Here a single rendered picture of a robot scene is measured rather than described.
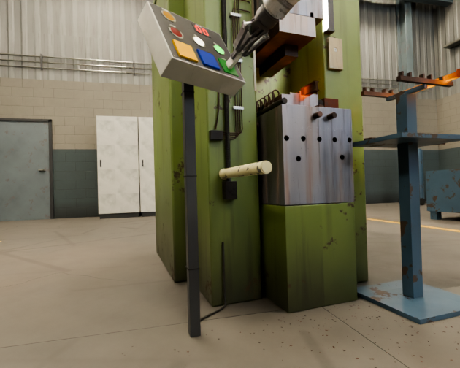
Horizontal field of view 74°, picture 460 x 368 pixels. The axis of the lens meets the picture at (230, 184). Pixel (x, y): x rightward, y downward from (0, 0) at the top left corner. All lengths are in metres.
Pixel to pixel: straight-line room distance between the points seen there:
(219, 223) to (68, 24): 7.32
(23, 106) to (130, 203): 3.10
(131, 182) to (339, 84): 5.36
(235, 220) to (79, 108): 6.49
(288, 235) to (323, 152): 0.41
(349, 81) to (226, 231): 1.09
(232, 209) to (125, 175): 5.31
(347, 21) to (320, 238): 1.24
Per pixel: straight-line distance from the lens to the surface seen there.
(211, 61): 1.15
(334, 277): 1.55
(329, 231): 1.49
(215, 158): 1.44
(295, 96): 1.51
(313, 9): 1.74
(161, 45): 1.10
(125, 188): 6.65
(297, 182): 1.38
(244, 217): 1.49
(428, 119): 10.89
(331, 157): 1.49
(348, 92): 1.90
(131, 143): 6.71
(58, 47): 8.18
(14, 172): 7.79
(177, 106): 1.90
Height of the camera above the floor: 0.55
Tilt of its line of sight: 1 degrees up
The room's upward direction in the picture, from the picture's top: 2 degrees counter-clockwise
